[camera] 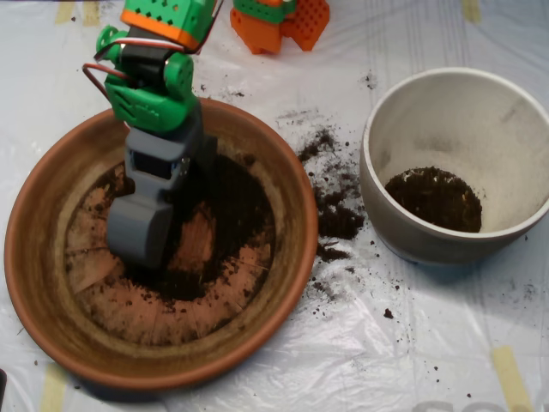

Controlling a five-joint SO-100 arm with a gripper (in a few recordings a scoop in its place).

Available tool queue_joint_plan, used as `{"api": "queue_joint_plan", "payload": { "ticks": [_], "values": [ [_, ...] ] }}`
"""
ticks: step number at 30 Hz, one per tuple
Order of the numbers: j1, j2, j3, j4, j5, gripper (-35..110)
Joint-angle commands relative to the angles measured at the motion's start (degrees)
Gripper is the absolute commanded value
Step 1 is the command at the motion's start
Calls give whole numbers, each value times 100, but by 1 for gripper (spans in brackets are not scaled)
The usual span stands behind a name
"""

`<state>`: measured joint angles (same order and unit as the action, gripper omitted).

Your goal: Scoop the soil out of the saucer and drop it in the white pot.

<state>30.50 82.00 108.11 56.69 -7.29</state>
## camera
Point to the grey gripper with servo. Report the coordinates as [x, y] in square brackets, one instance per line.
[147, 168]

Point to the dark soil heap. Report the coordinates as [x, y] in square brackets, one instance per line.
[240, 206]

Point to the dark soil layer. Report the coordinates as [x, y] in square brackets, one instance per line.
[437, 206]

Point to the green orange robot arm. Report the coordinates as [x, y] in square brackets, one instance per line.
[146, 107]

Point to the terracotta plant saucer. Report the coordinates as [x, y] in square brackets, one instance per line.
[43, 279]

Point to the spilled soil patch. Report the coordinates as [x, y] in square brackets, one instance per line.
[339, 223]

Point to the small dark maroon crumb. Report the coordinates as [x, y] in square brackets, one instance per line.
[388, 313]

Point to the white ceramic pot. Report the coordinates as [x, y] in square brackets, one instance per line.
[429, 249]

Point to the beige masking tape strip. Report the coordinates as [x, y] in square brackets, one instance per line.
[53, 390]
[471, 10]
[510, 377]
[64, 10]
[91, 13]

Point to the dark object at edge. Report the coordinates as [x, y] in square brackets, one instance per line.
[2, 386]

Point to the clear plastic cover sheet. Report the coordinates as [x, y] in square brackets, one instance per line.
[450, 335]

